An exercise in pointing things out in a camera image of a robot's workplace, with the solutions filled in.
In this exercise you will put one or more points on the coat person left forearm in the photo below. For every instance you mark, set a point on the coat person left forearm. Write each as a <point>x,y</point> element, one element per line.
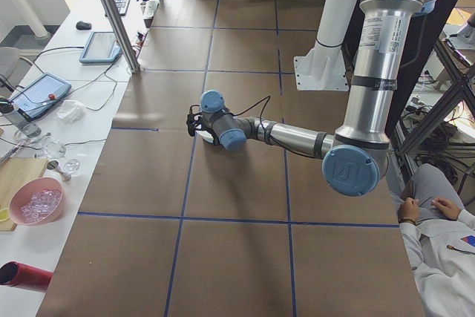
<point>411,246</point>

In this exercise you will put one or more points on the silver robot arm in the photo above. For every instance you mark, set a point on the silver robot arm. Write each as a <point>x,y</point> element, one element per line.
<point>371,90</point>

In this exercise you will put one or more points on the coat person right forearm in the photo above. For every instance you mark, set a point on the coat person right forearm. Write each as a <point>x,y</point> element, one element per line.
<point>468,218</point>

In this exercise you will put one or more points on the coat person left hand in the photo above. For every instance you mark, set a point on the coat person left hand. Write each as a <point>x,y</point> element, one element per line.
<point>409,210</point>

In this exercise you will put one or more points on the coat person right hand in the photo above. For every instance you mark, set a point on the coat person right hand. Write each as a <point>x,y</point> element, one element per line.
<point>448,209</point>

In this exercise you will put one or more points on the blue grey teach pendant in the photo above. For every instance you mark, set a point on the blue grey teach pendant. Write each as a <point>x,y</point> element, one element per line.
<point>39,94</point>
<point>100,48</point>

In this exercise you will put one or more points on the crumpled white tissue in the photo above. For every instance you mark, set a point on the crumpled white tissue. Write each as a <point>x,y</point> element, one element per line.
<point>70,111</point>

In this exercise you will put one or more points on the small clear glass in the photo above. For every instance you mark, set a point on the small clear glass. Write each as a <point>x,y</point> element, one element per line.
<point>71,167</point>

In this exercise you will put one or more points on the small metal jigger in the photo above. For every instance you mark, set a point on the small metal jigger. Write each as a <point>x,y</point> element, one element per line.
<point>59,170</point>

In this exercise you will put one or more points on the clear glass bowl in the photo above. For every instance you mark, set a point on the clear glass bowl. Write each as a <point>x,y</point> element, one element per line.
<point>52,147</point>

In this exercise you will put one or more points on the black computer mouse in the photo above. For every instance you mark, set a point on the black computer mouse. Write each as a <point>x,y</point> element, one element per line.
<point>84,25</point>

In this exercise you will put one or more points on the clear plastic ice cubes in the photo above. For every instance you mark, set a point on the clear plastic ice cubes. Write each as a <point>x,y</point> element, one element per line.
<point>39,202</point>

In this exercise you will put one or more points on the wooden cutting board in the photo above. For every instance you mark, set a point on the wooden cutting board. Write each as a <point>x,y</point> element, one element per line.
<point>22,172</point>

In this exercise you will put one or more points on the white side table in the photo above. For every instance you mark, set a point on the white side table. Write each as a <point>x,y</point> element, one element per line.
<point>44,242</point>

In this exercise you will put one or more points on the white round pillar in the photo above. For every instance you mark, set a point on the white round pillar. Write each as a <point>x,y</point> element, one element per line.
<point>35,16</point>

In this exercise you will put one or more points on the grey chair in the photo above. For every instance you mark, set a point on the grey chair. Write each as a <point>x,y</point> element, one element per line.
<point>11,61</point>

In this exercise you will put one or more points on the pink bowl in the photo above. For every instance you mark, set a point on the pink bowl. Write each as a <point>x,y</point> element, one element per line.
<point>16,213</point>

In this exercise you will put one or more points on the yellow green small dish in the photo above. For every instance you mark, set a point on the yellow green small dish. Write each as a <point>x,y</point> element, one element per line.
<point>3,215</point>

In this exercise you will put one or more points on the red cylinder roll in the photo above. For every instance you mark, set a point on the red cylinder roll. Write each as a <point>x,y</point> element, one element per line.
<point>29,276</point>

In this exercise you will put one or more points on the person in white coat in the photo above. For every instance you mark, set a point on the person in white coat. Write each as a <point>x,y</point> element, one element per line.
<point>441,257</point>

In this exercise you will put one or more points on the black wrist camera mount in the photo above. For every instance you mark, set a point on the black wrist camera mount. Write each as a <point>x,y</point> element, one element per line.
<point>192,120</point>

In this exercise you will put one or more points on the white column with base plate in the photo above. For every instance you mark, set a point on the white column with base plate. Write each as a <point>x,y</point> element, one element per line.
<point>334,5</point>

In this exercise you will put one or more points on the aluminium profile post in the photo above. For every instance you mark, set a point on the aluminium profile post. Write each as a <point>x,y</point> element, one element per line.
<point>117,16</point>

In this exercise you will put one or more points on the metal bar V frame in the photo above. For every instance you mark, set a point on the metal bar V frame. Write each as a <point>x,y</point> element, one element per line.
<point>457,66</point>

